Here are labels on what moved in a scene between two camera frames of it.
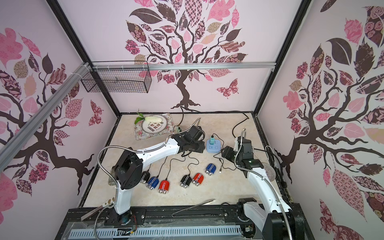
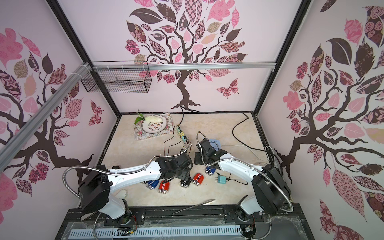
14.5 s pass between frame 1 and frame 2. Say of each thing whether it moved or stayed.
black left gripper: moved
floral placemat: stayed
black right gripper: moved
